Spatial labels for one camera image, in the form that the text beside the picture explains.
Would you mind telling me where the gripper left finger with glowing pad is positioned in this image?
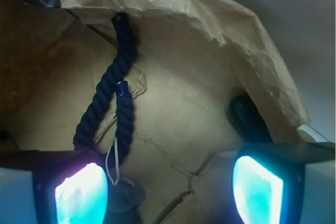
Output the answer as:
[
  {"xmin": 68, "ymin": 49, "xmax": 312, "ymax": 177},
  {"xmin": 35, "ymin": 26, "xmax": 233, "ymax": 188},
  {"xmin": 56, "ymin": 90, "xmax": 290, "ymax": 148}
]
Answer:
[{"xmin": 1, "ymin": 150, "xmax": 108, "ymax": 223}]

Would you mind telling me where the crumpled brown paper bag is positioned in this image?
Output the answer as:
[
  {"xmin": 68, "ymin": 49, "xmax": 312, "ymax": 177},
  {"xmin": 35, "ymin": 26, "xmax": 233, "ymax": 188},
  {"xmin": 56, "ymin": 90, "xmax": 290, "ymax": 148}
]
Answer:
[{"xmin": 1, "ymin": 0, "xmax": 310, "ymax": 223}]

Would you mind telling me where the grey plush bunny toy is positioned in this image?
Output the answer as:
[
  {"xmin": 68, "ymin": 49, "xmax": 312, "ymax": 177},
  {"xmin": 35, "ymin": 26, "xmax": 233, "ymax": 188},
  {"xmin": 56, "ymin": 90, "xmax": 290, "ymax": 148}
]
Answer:
[{"xmin": 104, "ymin": 180, "xmax": 146, "ymax": 223}]

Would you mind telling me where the dark blue twisted rope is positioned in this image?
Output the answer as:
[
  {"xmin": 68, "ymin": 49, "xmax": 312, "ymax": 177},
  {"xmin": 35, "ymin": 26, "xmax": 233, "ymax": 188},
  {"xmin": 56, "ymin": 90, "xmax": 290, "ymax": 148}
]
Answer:
[{"xmin": 72, "ymin": 14, "xmax": 140, "ymax": 168}]

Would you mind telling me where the white string loop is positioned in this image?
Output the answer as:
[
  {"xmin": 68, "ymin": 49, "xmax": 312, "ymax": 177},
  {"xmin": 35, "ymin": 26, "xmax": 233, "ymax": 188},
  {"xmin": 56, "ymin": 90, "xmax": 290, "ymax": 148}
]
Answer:
[{"xmin": 104, "ymin": 137, "xmax": 135, "ymax": 186}]

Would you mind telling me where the dark green oblong object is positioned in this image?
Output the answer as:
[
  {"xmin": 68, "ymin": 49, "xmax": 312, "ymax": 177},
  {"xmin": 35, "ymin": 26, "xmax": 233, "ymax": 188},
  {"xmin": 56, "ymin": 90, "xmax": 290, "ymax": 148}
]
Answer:
[{"xmin": 229, "ymin": 95, "xmax": 272, "ymax": 143}]

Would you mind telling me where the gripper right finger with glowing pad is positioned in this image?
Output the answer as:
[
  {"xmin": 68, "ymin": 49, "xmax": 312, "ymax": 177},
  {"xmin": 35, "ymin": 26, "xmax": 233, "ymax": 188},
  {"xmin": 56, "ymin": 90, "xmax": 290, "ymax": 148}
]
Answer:
[{"xmin": 232, "ymin": 142, "xmax": 335, "ymax": 223}]

